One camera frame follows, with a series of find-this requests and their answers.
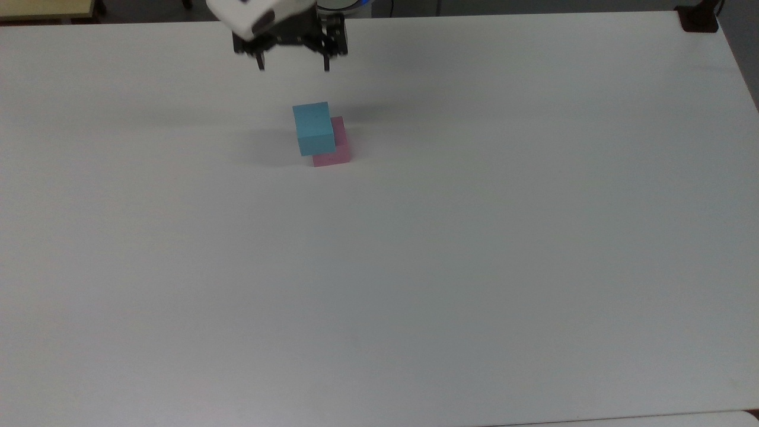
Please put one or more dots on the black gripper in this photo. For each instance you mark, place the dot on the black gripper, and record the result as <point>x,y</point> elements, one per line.
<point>314,34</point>

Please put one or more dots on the blue cube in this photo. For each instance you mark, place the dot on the blue cube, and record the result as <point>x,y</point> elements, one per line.
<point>313,128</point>

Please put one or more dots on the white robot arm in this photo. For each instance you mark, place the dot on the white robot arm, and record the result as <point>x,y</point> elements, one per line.
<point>249,15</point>

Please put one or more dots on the pink cube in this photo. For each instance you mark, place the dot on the pink cube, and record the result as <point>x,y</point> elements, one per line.
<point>339,151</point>

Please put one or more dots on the yellow wooden table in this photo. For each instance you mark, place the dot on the yellow wooden table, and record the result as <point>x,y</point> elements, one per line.
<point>41,8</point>

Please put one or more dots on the black table clamp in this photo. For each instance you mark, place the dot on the black table clamp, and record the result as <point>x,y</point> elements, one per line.
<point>698,18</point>

